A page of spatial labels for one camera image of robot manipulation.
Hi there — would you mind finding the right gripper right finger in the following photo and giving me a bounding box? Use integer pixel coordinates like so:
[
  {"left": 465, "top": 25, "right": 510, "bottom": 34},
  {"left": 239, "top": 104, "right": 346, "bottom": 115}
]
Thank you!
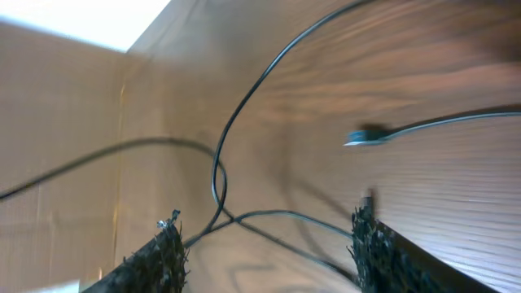
[{"left": 349, "top": 189, "right": 496, "bottom": 293}]

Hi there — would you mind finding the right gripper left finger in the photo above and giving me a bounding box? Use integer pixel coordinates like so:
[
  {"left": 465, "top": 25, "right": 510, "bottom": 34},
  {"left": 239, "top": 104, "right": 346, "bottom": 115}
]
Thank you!
[{"left": 84, "top": 210, "right": 188, "bottom": 293}]

